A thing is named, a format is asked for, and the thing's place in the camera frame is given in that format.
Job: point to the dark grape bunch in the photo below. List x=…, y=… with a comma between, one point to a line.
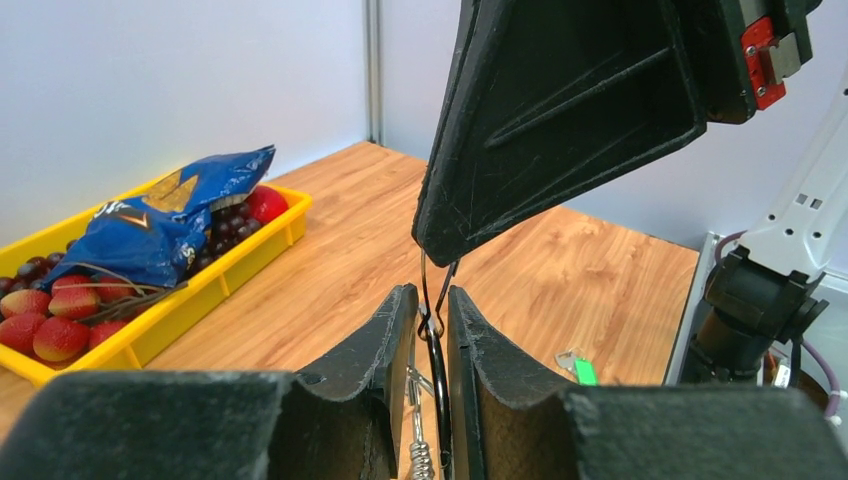
x=229, y=227

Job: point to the yellow plastic bin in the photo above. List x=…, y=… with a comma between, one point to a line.
x=164, y=322

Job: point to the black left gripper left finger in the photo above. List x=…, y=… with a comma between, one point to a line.
x=340, y=417

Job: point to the blue snack bag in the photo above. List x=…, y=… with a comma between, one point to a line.
x=153, y=238

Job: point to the large metal keyring with keys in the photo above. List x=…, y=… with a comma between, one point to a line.
x=430, y=330

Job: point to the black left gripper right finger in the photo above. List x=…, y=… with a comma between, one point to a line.
x=514, y=418

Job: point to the red strawberries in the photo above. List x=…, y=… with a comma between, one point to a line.
x=59, y=325

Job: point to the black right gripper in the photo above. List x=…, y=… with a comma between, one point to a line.
x=741, y=52

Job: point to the red tomato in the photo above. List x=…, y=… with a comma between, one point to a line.
x=266, y=204

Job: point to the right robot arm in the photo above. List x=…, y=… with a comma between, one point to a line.
x=761, y=291

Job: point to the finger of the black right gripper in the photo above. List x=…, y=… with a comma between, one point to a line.
x=547, y=100

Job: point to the green tagged key bunch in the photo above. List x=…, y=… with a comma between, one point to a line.
x=575, y=363

